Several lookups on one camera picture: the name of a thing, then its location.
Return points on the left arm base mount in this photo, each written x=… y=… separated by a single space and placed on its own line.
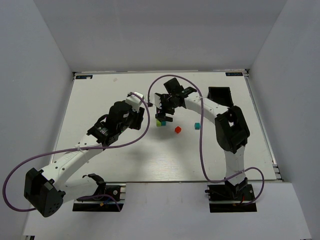
x=109 y=200

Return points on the red cube front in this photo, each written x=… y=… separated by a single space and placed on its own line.
x=178 y=129

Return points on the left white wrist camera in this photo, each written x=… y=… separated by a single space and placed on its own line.
x=134 y=101

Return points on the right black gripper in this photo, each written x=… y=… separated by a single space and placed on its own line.
x=164 y=110

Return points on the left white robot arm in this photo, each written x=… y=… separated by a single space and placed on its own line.
x=46 y=188

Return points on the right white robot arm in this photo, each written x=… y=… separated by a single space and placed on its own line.
x=231 y=128

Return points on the teal cube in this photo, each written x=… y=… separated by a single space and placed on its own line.
x=197 y=126

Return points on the blue corner label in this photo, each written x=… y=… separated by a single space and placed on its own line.
x=83 y=77
x=233 y=74

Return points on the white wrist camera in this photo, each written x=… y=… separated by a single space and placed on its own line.
x=156 y=101
x=134 y=101

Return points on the right blue corner label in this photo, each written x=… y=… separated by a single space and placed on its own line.
x=233 y=74

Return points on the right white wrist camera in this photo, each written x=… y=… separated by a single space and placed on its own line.
x=156 y=101

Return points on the green arch block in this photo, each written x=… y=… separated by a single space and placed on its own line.
x=158 y=123

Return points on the left blue corner label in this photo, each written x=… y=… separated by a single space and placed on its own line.
x=83 y=77

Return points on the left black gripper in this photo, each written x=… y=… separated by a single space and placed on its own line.
x=137 y=118

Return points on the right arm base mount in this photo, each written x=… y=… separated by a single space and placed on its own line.
x=221 y=201

